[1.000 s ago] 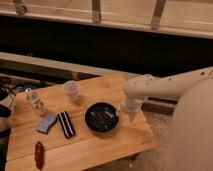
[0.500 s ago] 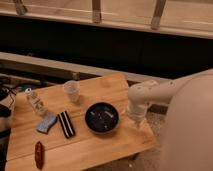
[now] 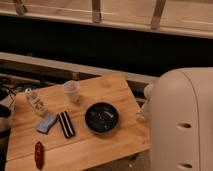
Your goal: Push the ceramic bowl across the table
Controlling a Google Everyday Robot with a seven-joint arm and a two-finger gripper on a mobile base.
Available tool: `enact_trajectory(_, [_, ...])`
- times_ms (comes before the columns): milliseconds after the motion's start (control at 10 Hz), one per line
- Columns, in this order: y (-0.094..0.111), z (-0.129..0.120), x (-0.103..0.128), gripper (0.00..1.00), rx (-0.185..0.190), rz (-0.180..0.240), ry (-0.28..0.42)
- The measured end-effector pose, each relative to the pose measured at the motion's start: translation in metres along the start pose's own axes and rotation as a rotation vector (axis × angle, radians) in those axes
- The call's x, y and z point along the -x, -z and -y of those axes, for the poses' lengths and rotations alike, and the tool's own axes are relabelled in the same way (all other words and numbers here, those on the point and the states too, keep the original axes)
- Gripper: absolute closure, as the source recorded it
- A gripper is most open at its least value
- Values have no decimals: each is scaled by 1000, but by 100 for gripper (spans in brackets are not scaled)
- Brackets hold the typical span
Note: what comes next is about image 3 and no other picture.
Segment black ceramic bowl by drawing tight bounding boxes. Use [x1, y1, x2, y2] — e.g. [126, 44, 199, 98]
[85, 102, 119, 134]

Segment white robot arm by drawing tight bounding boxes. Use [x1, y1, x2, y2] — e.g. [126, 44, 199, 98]
[141, 67, 213, 171]

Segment wooden table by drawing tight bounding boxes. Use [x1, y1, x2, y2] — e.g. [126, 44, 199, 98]
[5, 73, 149, 171]

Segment black white striped block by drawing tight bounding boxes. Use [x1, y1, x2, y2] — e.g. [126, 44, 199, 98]
[57, 111, 75, 138]

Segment clear plastic cup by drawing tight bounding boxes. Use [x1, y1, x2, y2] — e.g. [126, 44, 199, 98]
[63, 80, 80, 102]

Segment blue sponge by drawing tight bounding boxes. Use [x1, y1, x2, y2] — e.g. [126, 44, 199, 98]
[36, 115, 57, 134]

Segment red oblong object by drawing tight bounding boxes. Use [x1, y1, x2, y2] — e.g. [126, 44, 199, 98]
[34, 142, 44, 169]

